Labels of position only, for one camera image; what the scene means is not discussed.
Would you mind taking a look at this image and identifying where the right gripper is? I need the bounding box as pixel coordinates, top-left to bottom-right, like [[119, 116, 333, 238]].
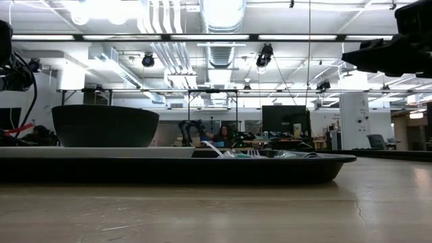
[[341, 30, 432, 79]]

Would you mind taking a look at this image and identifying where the grey cloth napkin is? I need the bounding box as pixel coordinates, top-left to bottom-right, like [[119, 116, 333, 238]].
[[200, 140, 324, 159]]

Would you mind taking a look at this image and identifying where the black bowl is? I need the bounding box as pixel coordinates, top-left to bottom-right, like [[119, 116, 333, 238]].
[[51, 104, 160, 149]]

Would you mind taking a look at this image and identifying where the white plate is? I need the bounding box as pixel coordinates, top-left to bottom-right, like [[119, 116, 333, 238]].
[[0, 146, 196, 159]]

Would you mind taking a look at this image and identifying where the black plastic tray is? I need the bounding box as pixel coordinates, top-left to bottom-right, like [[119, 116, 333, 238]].
[[0, 148, 358, 186]]

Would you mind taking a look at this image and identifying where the grey background chair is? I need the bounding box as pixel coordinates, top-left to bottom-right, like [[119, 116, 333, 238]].
[[367, 134, 389, 151]]

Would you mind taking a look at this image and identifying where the black monitor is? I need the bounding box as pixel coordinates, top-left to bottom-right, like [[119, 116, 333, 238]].
[[261, 105, 312, 138]]

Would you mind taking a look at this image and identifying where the person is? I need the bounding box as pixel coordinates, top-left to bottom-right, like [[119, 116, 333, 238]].
[[204, 124, 237, 149]]

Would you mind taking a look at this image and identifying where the red tube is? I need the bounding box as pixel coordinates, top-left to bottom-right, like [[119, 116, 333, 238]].
[[5, 123, 36, 136]]

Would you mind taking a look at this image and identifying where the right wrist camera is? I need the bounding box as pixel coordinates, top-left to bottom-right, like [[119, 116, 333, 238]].
[[394, 0, 432, 34]]

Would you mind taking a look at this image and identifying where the thin hanging cable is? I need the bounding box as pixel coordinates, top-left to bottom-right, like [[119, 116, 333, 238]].
[[305, 0, 312, 107]]

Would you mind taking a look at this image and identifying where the silver ventilation duct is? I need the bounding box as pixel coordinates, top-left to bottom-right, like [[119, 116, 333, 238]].
[[198, 0, 247, 70]]

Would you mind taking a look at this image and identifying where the black background workstation frame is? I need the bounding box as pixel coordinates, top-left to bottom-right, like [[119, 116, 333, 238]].
[[60, 88, 239, 142]]

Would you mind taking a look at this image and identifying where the black wall screen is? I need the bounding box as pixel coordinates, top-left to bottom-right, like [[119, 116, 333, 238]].
[[0, 107, 22, 131]]

